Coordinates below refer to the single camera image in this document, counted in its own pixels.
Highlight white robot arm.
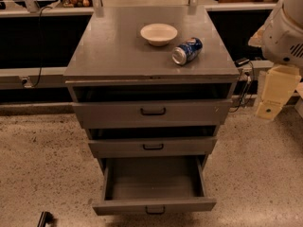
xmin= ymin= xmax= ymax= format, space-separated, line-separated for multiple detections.
xmin=248 ymin=0 xmax=303 ymax=120

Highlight black cable right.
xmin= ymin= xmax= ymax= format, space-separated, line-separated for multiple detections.
xmin=228 ymin=60 xmax=256 ymax=114

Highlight black cable left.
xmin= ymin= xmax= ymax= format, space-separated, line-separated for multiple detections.
xmin=31 ymin=5 xmax=54 ymax=89

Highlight black cable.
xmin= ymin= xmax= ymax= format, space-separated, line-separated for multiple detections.
xmin=31 ymin=5 xmax=54 ymax=89
xmin=228 ymin=60 xmax=256 ymax=114

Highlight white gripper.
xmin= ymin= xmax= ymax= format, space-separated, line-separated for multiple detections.
xmin=256 ymin=63 xmax=301 ymax=120

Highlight black object on floor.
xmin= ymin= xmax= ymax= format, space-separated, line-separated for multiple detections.
xmin=37 ymin=211 xmax=54 ymax=227

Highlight grey middle drawer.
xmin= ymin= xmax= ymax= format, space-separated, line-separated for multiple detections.
xmin=89 ymin=136 xmax=217 ymax=158

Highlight grey bottom drawer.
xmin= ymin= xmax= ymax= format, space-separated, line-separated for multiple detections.
xmin=93 ymin=156 xmax=216 ymax=216

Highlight white ceramic bowl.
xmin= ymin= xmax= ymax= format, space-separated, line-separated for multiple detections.
xmin=140 ymin=24 xmax=178 ymax=46

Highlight cardboard box right edge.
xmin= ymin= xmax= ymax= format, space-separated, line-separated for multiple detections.
xmin=294 ymin=82 xmax=303 ymax=118

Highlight grey drawer cabinet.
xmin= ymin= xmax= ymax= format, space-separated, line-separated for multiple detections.
xmin=62 ymin=5 xmax=241 ymax=172

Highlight grey drawer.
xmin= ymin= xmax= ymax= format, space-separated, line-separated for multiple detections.
xmin=89 ymin=136 xmax=217 ymax=158
xmin=73 ymin=99 xmax=231 ymax=129
xmin=93 ymin=156 xmax=216 ymax=216

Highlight black power adapter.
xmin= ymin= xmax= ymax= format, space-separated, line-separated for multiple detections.
xmin=234 ymin=58 xmax=250 ymax=67

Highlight blue soda can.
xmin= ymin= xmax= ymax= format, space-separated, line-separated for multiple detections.
xmin=172 ymin=37 xmax=203 ymax=66

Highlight grey top drawer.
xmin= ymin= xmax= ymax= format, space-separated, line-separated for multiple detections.
xmin=73 ymin=99 xmax=231 ymax=129

